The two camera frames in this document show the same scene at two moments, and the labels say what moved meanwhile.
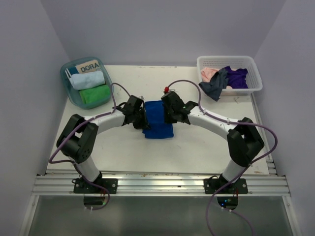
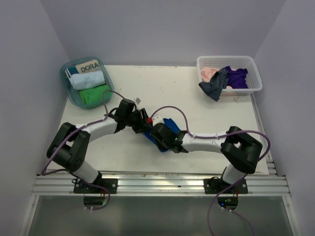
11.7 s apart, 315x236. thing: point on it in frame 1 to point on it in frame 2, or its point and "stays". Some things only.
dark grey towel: x=217 y=82 stays
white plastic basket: x=218 y=62 stays
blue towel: x=155 y=116 to x=170 y=124
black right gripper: x=167 y=119 to x=162 y=146
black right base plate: x=238 y=186 stays
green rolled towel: x=95 y=94 stays
